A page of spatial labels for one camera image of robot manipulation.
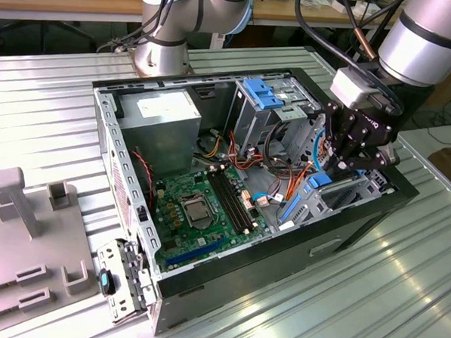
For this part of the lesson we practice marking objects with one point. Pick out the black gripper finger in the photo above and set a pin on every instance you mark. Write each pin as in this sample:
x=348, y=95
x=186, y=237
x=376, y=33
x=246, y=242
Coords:
x=335, y=122
x=365, y=163

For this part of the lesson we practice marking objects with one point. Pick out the hard disk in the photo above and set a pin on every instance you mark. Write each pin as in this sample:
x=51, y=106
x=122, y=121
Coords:
x=319, y=181

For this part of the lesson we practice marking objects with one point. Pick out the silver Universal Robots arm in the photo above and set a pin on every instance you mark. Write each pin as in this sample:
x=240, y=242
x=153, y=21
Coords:
x=421, y=50

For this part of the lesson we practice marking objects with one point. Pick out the grey metal disk bay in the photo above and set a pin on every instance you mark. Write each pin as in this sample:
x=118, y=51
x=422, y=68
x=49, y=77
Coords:
x=310, y=205

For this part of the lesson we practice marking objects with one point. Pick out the blue plastic drive latch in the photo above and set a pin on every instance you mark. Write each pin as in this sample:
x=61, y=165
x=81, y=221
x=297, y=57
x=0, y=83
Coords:
x=267, y=101

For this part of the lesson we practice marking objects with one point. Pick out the silver optical drive cage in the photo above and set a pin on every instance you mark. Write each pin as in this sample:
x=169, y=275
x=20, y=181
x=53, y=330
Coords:
x=250, y=121

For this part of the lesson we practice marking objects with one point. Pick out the black RAM slot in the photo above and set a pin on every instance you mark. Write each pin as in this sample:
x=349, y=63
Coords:
x=231, y=202
x=226, y=204
x=240, y=198
x=236, y=200

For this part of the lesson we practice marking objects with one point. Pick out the wooden desk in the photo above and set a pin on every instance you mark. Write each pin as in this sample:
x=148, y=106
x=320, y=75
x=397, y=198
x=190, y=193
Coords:
x=279, y=13
x=68, y=1

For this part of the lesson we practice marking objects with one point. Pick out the CPU socket with silver CPU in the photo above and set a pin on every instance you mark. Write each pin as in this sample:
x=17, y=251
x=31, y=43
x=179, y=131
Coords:
x=196, y=213

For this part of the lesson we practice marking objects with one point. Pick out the black open PC case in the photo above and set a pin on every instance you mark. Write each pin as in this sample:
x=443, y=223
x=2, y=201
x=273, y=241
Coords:
x=242, y=276

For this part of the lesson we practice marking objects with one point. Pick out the grey power supply unit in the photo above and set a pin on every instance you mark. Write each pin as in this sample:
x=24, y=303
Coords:
x=155, y=135

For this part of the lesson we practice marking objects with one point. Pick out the blue expansion slot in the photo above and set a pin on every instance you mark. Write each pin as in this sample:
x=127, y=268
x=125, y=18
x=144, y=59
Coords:
x=198, y=252

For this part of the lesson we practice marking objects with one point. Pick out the green motherboard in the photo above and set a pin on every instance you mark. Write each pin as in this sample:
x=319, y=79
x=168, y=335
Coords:
x=184, y=237

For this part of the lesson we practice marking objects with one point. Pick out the black case fan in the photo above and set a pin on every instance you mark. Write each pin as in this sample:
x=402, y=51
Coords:
x=143, y=180

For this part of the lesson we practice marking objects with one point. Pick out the silver expansion card retainer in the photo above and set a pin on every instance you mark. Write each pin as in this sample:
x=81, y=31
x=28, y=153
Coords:
x=112, y=303

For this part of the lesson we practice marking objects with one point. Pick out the grey parts rack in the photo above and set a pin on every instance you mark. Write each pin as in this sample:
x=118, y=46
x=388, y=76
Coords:
x=17, y=241

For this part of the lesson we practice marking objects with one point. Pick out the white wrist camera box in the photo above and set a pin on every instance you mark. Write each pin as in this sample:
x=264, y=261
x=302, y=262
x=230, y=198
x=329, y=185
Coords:
x=352, y=88

